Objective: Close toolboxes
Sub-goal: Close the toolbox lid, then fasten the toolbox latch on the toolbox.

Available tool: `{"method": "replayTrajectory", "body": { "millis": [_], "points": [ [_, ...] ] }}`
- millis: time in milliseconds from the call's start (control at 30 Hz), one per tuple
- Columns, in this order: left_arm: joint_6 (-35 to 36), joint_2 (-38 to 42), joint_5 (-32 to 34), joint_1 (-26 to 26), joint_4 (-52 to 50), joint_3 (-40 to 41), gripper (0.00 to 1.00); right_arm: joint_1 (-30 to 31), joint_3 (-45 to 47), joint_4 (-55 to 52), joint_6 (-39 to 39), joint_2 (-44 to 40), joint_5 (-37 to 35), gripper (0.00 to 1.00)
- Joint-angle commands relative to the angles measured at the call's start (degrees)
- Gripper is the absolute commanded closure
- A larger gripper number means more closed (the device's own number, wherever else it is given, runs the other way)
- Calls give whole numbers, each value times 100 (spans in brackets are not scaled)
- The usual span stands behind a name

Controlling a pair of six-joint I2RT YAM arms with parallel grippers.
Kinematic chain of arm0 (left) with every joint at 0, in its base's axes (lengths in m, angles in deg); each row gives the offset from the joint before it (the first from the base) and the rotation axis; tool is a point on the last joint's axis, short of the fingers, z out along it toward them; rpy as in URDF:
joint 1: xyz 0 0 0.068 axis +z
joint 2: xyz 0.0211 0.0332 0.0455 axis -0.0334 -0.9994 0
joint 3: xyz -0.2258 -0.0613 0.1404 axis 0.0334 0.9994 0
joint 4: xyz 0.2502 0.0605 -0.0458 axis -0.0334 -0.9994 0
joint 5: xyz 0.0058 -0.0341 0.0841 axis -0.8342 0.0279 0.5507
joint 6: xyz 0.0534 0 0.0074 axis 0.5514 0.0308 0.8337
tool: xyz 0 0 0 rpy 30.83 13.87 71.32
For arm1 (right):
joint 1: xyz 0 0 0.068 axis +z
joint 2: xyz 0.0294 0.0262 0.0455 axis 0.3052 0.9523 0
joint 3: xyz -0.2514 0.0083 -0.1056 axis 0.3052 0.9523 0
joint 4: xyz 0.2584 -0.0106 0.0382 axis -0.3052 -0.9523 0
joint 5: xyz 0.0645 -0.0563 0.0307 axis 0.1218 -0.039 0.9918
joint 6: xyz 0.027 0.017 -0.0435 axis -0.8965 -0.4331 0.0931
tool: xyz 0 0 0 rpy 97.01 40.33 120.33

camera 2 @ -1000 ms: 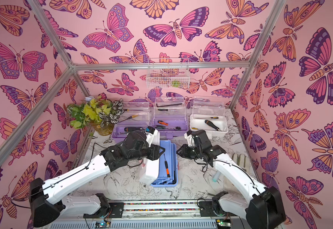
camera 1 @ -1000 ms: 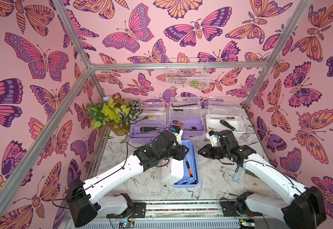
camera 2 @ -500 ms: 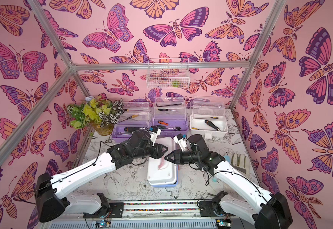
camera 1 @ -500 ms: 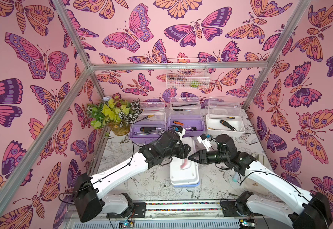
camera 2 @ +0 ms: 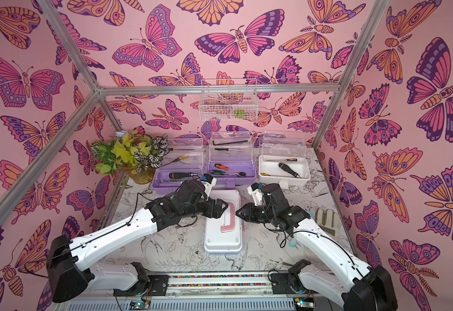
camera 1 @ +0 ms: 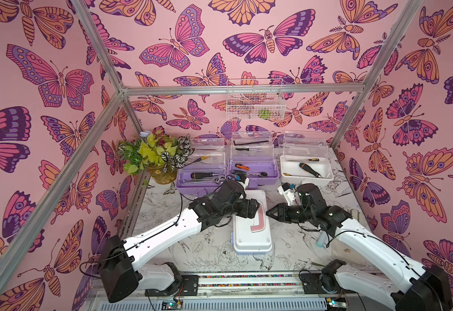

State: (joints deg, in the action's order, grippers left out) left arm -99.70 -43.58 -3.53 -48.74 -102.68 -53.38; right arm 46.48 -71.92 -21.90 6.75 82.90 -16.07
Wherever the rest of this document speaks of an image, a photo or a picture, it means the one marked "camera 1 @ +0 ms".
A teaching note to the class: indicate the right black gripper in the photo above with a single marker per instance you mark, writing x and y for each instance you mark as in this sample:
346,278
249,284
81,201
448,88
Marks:
285,212

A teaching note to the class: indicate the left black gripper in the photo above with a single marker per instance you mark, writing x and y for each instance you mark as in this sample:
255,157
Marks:
247,205

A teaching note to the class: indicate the blue white toolbox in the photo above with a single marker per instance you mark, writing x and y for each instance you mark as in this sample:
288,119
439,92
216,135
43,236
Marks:
252,236

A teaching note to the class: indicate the white clear-lid toolbox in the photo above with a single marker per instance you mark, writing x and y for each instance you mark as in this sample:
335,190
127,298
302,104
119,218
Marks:
305,147

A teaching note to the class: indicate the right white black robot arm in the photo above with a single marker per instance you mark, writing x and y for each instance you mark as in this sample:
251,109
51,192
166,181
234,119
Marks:
406,284

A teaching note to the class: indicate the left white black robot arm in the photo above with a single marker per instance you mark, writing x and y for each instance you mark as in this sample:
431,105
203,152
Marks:
124,265

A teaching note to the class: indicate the left purple toolbox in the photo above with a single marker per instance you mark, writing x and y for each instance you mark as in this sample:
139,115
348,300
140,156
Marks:
205,169

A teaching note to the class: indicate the purple toolbox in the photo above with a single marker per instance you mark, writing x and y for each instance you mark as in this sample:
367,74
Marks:
252,154
205,169

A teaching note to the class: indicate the black orange screwdriver in white box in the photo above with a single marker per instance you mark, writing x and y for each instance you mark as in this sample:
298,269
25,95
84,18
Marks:
310,170

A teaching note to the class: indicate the middle purple toolbox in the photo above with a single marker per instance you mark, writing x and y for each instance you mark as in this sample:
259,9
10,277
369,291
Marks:
252,154

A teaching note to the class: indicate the potted green plant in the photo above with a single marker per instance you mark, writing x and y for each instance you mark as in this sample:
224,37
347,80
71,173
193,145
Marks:
159,154

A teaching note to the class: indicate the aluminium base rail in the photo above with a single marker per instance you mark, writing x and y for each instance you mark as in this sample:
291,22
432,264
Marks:
292,290

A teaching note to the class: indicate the white wire basket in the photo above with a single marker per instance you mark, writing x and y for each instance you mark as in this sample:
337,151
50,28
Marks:
255,102

